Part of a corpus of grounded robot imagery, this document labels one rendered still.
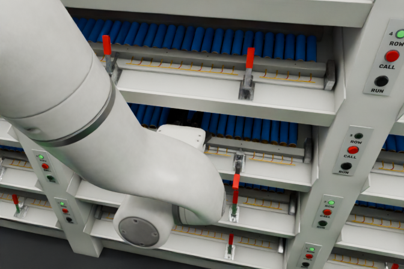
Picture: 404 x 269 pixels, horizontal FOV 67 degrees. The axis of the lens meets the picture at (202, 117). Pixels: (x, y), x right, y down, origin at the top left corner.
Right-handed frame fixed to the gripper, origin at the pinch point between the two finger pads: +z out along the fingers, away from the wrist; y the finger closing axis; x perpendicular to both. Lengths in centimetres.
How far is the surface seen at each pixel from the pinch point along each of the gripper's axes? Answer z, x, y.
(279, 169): -3.7, -7.2, 21.3
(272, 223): -1.9, -26.5, 22.4
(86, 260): -1, -61, -36
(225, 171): -5.7, -8.4, 9.5
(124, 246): 5, -57, -24
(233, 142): -1.6, -3.2, 10.6
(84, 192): -1.7, -26.4, -29.9
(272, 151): -2.5, -3.7, 19.3
